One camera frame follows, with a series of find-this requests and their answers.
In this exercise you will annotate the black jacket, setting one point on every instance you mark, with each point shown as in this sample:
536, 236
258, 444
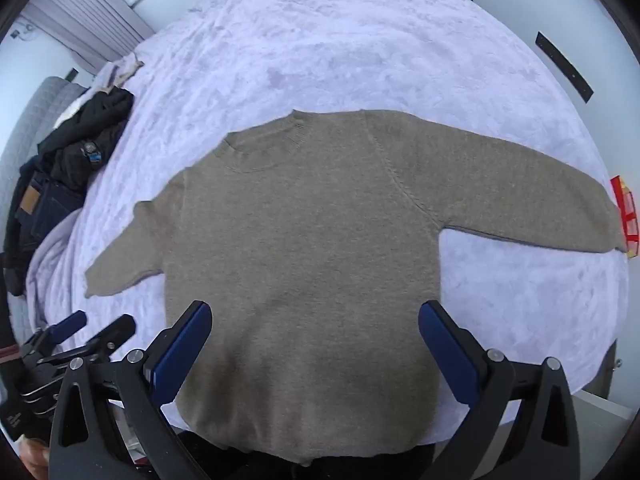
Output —
85, 130

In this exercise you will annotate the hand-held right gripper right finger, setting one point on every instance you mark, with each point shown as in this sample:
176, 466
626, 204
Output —
450, 355

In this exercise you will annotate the beige patterned cloth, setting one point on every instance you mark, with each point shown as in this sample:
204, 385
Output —
124, 67

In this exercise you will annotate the white pleated window blind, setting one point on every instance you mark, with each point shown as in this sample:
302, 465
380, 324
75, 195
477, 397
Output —
85, 15

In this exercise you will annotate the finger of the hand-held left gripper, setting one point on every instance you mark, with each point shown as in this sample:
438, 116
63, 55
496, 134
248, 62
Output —
112, 332
67, 329

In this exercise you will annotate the dark blue jeans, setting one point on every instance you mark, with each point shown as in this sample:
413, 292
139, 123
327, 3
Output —
42, 205

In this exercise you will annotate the person's left hand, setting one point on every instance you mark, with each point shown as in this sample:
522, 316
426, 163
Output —
36, 457

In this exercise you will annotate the red and yellow box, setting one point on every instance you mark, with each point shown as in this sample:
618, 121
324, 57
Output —
627, 210

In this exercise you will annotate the wall socket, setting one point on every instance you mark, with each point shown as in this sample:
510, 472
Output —
16, 34

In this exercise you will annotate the lavender fleece blanket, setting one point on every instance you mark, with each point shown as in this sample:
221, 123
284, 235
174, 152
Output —
350, 50

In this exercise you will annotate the black wall strip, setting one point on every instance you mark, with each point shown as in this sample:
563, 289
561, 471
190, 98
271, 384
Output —
565, 66

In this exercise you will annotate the tan knit sweater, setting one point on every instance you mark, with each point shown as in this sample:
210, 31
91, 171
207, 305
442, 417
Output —
310, 260

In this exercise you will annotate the pile of dark clothes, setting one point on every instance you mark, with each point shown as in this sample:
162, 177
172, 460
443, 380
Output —
30, 115

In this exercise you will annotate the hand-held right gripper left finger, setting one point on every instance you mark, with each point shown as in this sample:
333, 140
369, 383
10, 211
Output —
185, 350

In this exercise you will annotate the white cabinet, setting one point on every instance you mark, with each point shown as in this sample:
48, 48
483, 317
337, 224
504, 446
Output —
600, 405

